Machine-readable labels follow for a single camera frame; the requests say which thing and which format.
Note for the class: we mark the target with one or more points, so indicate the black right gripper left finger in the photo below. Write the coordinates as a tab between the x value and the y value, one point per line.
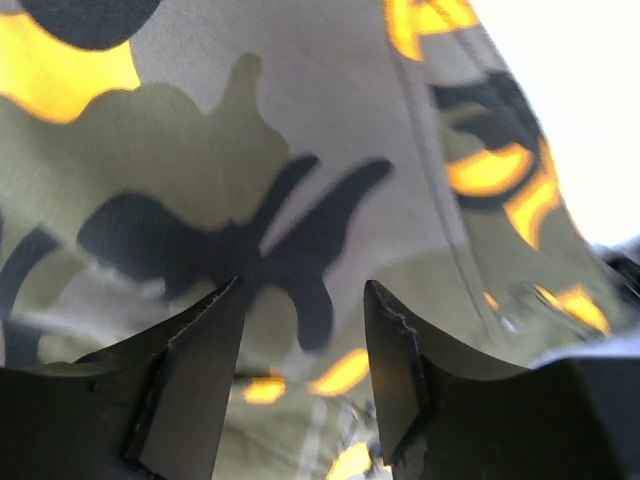
149	407

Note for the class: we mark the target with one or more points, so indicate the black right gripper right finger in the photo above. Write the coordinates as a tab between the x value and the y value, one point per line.
448	411

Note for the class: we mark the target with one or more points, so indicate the camouflage yellow green trousers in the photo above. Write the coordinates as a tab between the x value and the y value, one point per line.
152	150

